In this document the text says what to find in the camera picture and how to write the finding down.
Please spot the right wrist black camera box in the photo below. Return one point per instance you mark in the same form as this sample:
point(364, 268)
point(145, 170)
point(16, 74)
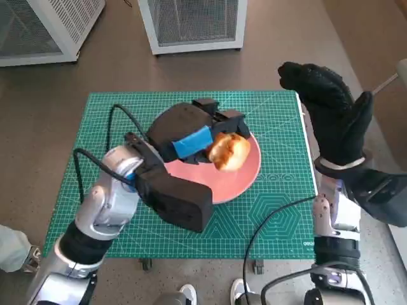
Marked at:
point(384, 197)

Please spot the green cutting mat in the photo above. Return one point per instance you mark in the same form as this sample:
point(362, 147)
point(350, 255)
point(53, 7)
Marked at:
point(190, 244)

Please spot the white mesh cabinet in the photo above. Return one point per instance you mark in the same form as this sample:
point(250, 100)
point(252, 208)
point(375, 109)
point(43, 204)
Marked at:
point(190, 22)
point(31, 31)

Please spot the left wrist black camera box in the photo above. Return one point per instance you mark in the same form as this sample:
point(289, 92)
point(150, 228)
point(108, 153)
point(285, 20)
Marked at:
point(181, 203)

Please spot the left robot hand blue tape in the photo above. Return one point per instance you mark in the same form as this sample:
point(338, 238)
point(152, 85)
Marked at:
point(178, 124)

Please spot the pale stool with metal leg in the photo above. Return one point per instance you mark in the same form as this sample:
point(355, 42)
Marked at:
point(403, 70)

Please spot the black table caster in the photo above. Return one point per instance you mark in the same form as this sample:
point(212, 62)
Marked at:
point(259, 267)
point(146, 264)

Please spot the long toy bread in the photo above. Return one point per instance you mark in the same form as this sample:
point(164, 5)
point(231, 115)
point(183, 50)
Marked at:
point(229, 152)

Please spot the right robot hand black glove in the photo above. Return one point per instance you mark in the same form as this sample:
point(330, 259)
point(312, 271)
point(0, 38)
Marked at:
point(337, 127)

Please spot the pink bowl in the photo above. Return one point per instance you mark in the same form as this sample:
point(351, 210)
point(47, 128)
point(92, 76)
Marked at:
point(235, 184)

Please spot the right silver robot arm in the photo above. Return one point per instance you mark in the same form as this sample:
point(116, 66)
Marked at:
point(337, 219)

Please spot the person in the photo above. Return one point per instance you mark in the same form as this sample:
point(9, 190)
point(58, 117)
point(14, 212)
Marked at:
point(12, 248)

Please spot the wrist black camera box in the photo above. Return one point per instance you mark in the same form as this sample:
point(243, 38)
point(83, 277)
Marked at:
point(384, 197)
point(181, 203)

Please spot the pale grey box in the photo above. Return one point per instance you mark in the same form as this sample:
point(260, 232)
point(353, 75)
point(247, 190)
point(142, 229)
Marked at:
point(401, 251)

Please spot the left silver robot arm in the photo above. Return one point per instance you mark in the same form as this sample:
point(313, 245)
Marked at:
point(108, 206)

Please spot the white shoe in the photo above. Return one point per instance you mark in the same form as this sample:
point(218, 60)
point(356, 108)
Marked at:
point(188, 294)
point(238, 290)

